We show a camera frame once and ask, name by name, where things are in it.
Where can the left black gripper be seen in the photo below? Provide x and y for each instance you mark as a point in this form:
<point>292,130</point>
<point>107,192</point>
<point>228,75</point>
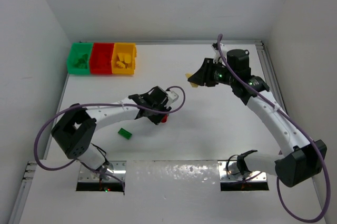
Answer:
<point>154,116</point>

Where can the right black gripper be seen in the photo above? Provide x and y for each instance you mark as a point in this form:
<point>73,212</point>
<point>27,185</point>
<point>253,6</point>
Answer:
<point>207,72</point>

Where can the red round lego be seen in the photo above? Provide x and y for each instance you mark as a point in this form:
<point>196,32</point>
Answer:
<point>164,120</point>

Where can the green L-shaped lego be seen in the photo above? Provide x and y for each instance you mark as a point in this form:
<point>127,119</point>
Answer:
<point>124,133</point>

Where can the yellow butterfly round lego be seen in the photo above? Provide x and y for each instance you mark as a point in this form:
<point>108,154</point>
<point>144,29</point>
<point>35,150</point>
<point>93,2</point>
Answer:
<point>128,59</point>

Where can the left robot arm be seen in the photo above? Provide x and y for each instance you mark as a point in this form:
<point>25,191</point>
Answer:
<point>75,129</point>

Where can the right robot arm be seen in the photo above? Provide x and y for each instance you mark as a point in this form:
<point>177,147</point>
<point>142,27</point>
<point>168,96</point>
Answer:
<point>300,159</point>

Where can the yellow plastic bin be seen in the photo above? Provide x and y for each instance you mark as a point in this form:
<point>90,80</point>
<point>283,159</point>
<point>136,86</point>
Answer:
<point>126,48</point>

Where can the red plastic bin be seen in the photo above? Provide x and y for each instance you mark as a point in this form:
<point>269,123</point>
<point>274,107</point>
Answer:
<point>101,48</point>

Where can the green plastic bin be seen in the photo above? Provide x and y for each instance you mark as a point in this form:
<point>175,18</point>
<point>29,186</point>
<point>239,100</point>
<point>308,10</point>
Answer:
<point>77,50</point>

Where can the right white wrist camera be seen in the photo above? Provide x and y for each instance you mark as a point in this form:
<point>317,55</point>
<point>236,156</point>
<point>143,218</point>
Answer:
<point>217,57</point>

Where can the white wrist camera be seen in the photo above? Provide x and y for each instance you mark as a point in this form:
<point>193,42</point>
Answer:
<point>172,97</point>
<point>217,57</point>

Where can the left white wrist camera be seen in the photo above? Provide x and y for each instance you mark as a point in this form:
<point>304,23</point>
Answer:
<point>172,97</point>

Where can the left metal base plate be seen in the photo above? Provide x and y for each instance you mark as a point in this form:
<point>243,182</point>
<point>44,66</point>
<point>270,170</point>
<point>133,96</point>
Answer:
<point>115,171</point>

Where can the metal base plate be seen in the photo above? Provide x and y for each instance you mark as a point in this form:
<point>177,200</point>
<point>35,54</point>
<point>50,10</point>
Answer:
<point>115,171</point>
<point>229,173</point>

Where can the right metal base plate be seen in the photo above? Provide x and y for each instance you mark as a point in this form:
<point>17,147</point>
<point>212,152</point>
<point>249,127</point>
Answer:
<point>229,173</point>

